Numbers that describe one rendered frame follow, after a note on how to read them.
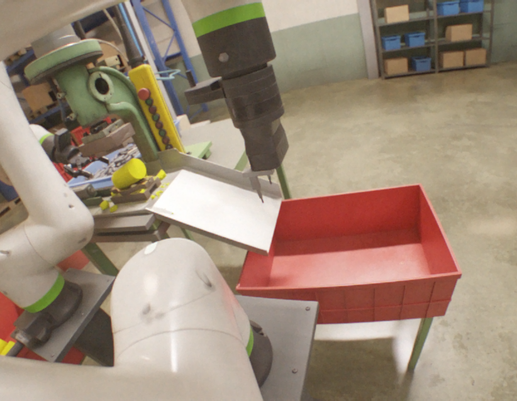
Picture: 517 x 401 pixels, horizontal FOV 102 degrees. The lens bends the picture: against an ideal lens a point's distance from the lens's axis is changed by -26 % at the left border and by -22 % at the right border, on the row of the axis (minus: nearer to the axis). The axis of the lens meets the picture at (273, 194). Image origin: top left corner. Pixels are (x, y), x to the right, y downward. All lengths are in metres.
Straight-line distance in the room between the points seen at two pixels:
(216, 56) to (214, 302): 0.27
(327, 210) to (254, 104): 0.74
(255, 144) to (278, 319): 0.30
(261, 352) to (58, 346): 0.51
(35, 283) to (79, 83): 0.53
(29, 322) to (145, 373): 0.63
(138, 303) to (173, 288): 0.04
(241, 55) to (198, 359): 0.30
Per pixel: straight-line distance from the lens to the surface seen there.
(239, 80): 0.34
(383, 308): 0.83
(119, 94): 0.98
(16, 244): 0.74
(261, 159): 0.37
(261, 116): 0.35
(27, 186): 0.71
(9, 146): 0.72
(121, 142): 0.84
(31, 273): 0.76
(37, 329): 0.83
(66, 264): 3.02
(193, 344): 0.24
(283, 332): 0.49
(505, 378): 1.52
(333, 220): 1.07
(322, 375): 1.41
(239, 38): 0.33
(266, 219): 0.83
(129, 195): 0.91
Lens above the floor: 1.34
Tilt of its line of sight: 33 degrees down
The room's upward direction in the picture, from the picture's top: 18 degrees counter-clockwise
